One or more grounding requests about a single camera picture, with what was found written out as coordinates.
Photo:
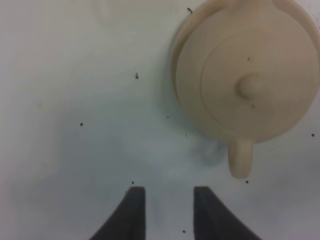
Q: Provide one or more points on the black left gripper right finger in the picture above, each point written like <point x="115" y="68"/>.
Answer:
<point x="212" y="220"/>

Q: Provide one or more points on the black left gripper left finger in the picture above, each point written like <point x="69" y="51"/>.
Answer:
<point x="128" y="221"/>

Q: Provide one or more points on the beige teapot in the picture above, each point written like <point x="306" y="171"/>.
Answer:
<point x="249" y="73"/>

